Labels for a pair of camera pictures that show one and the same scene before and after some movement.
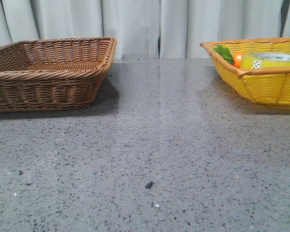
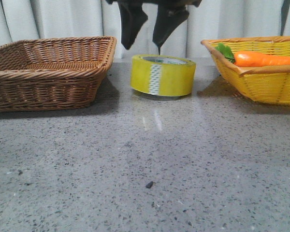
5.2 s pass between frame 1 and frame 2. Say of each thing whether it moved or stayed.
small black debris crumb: stayed
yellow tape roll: moved
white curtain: stayed
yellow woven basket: stayed
